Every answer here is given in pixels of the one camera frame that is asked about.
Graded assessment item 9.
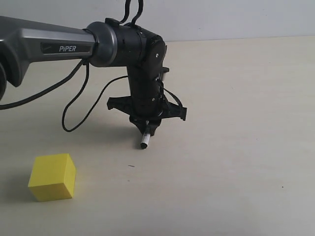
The yellow foam cube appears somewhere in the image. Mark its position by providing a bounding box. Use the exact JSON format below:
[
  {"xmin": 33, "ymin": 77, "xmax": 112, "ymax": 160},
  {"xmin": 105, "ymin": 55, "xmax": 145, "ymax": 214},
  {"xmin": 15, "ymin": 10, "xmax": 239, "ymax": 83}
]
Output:
[{"xmin": 28, "ymin": 153, "xmax": 76, "ymax": 202}]

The flat black cable loop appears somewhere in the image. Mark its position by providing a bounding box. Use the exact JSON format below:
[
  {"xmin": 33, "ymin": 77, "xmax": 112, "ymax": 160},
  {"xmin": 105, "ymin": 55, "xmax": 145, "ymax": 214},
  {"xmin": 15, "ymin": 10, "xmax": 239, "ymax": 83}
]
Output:
[{"xmin": 120, "ymin": 0, "xmax": 145, "ymax": 27}]

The thin black cable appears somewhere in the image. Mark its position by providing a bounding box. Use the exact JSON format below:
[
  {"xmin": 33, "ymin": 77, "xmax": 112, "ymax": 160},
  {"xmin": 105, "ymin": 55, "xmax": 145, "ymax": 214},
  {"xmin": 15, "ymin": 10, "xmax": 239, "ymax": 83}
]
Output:
[{"xmin": 0, "ymin": 59, "xmax": 185, "ymax": 132}]

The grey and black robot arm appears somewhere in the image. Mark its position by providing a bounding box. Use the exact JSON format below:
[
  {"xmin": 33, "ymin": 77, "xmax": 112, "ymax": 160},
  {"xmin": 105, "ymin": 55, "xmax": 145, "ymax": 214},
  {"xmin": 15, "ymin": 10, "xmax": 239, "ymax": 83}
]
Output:
[{"xmin": 0, "ymin": 16, "xmax": 187, "ymax": 135}]

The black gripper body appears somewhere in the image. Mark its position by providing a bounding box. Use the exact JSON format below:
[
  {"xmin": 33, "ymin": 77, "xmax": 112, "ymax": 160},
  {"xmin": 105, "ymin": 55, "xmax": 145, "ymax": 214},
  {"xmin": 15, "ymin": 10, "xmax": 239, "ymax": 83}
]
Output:
[{"xmin": 107, "ymin": 96, "xmax": 187, "ymax": 121}]

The black and white marker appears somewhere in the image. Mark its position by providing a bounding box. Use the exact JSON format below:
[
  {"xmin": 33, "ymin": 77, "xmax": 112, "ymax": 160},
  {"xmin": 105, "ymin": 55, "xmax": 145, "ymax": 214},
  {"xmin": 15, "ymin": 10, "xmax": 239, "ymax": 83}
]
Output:
[{"xmin": 140, "ymin": 120, "xmax": 151, "ymax": 149}]

